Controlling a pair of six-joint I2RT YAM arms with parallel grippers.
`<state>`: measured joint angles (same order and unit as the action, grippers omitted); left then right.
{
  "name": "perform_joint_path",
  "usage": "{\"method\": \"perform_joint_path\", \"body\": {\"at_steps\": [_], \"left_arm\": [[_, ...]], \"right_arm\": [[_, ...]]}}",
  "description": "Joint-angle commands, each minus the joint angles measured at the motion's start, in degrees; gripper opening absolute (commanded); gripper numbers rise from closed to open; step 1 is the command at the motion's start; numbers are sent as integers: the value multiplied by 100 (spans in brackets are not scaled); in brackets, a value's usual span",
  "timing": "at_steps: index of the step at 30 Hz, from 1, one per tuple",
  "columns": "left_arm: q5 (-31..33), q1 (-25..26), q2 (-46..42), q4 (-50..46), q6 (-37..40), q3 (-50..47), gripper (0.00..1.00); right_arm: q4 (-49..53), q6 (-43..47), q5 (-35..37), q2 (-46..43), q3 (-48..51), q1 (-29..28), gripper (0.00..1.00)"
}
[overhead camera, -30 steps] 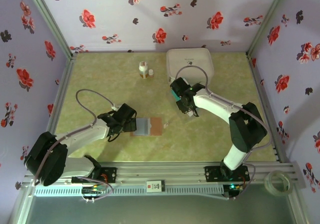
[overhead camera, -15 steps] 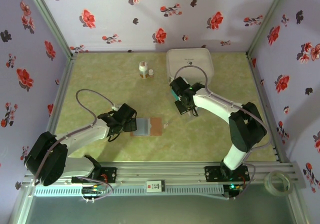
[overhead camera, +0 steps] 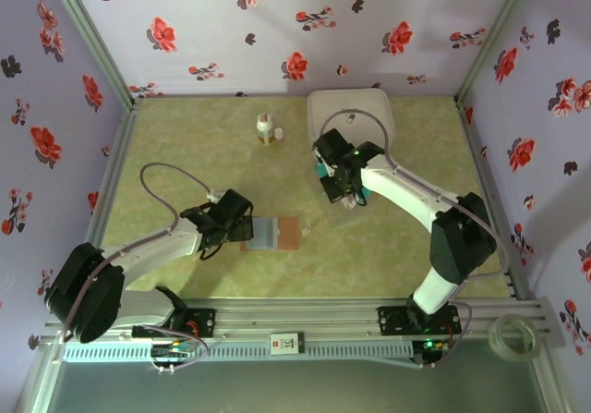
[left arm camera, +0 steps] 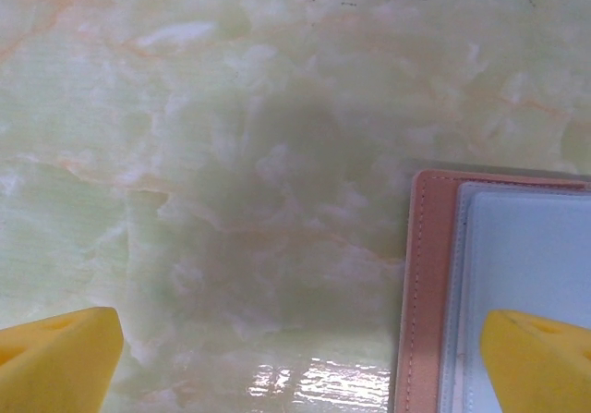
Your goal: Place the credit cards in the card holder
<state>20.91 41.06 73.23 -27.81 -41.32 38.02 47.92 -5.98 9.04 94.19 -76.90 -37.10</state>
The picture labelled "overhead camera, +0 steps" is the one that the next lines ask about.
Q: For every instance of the brown leather card holder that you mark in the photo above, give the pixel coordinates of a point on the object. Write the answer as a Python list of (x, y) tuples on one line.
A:
[(286, 233)]

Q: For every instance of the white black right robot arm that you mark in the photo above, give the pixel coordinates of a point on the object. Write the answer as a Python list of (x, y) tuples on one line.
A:
[(457, 242)]

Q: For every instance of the white zippered fabric case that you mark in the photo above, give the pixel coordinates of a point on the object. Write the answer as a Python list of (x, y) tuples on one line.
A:
[(365, 103)]

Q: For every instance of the small white pill bottle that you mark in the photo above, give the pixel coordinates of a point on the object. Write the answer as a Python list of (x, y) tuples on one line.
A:
[(279, 137)]

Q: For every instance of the large white pill bottle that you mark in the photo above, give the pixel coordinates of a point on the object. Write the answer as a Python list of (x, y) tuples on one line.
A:
[(264, 131)]

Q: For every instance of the green circuit board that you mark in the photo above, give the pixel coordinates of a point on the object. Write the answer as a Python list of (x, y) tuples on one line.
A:
[(173, 349)]

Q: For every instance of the red white label tag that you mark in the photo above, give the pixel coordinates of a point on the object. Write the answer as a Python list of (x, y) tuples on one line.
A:
[(287, 343)]

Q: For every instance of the clear tape roll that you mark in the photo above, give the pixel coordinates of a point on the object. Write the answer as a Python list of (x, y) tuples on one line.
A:
[(496, 339)]

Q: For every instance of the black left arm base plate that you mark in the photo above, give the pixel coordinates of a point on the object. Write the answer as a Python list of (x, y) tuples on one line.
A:
[(203, 323)]

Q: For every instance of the aluminium table side rail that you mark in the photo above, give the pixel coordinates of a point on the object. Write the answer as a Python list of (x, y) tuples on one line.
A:
[(494, 154), (113, 191)]

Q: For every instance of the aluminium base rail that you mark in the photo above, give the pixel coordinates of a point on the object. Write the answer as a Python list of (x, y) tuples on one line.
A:
[(323, 316)]

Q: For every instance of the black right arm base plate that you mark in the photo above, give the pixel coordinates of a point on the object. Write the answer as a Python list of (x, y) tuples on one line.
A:
[(392, 320)]

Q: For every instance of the aluminium corner post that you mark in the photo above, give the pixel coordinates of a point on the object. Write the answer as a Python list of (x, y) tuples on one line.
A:
[(92, 39), (494, 34)]

